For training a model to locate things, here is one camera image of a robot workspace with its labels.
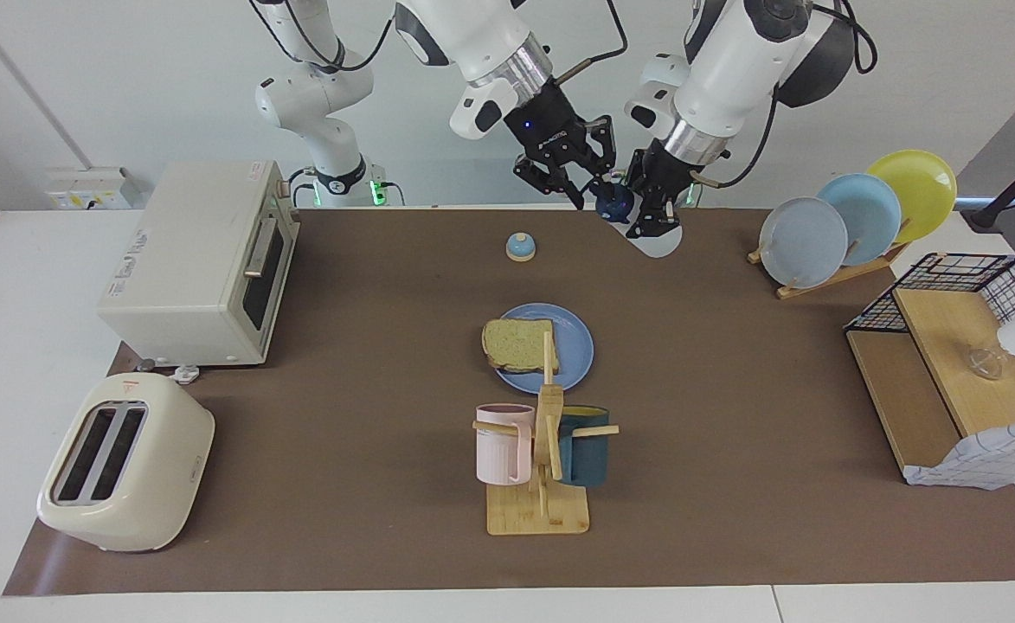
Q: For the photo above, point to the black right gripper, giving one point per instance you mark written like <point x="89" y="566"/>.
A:
<point x="550" y="125"/>

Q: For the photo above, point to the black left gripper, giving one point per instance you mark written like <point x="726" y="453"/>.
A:
<point x="670" y="173"/>

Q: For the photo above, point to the translucent squeeze bottle blue cap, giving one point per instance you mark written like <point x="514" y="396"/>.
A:
<point x="615" y="206"/>

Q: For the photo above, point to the toasted bread slice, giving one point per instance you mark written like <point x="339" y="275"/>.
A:
<point x="520" y="346"/>

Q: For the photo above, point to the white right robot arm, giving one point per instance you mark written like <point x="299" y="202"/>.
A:
<point x="481" y="35"/>

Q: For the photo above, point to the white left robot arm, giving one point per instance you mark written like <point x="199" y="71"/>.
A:
<point x="732" y="52"/>

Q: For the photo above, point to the pale grey plate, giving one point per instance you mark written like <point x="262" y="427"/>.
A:
<point x="801" y="242"/>

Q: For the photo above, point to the periwinkle blue plate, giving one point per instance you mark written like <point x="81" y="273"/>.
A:
<point x="576" y="346"/>

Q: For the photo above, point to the wooden plate rack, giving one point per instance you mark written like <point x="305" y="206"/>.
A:
<point x="827" y="281"/>

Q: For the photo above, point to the light blue plate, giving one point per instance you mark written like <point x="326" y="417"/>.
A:
<point x="866" y="212"/>

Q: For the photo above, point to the yellow plate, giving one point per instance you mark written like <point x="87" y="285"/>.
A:
<point x="918" y="190"/>

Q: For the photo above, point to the small blue bell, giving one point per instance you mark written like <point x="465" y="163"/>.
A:
<point x="520" y="251"/>

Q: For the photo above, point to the dark teal mug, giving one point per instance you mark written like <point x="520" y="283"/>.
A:
<point x="585" y="459"/>

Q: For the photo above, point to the pink ribbed mug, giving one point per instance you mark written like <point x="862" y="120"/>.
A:
<point x="498" y="450"/>

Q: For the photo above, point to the wooden mug tree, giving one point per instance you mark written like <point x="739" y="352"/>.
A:
<point x="537" y="515"/>

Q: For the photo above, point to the wooden shelf box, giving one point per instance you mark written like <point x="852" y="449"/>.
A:
<point x="948" y="346"/>

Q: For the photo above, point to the brown table mat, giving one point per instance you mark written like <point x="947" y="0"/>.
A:
<point x="343" y="450"/>

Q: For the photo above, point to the small clear glass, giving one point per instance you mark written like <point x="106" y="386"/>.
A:
<point x="987" y="362"/>

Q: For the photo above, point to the white toaster oven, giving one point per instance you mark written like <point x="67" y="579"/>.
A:
<point x="187" y="260"/>

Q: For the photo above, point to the wooden box with mesh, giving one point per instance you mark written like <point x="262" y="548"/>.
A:
<point x="983" y="459"/>

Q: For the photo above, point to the white power plug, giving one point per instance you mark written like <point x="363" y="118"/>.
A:
<point x="184" y="374"/>

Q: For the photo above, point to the cream two-slot toaster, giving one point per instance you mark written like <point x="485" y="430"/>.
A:
<point x="170" y="467"/>

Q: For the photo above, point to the white wall socket box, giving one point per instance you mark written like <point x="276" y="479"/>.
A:
<point x="83" y="186"/>

